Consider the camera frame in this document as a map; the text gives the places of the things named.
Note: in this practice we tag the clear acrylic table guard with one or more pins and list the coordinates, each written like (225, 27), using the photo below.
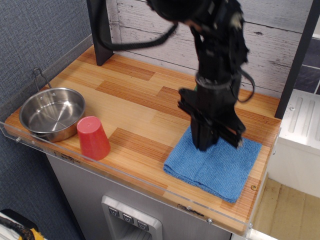
(138, 162)

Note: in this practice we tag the dark support post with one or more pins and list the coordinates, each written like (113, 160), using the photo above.
(100, 29)
(301, 51)

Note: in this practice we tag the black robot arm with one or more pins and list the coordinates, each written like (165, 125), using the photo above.
(217, 28)

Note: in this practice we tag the stainless steel pan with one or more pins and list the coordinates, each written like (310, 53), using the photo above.
(53, 114)

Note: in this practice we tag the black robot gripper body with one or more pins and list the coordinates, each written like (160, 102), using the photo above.
(214, 108)

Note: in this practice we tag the dark right support post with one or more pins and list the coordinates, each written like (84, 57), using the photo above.
(301, 51)

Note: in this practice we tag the yellow object at corner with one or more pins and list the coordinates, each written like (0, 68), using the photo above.
(31, 234)

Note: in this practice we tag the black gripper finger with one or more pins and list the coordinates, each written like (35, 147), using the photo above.
(210, 137)
(196, 132)

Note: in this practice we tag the grey toy fridge cabinet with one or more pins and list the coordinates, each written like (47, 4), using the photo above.
(85, 189)

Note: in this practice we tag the red plastic cup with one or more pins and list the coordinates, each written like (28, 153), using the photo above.
(94, 142)

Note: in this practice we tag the blue rag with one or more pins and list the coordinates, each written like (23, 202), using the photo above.
(221, 170)

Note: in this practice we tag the white toy sink unit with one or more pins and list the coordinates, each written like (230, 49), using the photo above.
(295, 161)

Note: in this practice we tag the dark left support post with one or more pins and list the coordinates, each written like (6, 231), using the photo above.
(100, 29)

